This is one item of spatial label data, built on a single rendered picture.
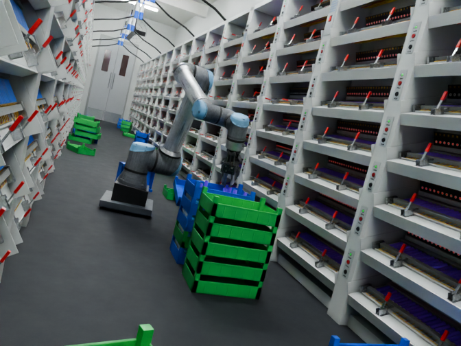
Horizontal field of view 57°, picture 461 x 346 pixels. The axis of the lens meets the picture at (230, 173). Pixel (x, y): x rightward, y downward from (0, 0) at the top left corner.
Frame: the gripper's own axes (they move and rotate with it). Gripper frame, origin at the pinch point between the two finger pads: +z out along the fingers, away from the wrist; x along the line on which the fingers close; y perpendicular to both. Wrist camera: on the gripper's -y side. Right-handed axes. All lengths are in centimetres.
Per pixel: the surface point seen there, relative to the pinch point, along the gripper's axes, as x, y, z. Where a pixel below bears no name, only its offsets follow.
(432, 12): 66, 11, -95
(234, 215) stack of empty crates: 14.1, 46.1, -7.6
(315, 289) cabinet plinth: 55, 19, 32
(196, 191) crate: -8.9, 24.7, -3.2
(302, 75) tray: 19, -60, -54
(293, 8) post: -1, -115, -90
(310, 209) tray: 43.5, -14.2, 7.1
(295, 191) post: 33.2, -26.6, 4.0
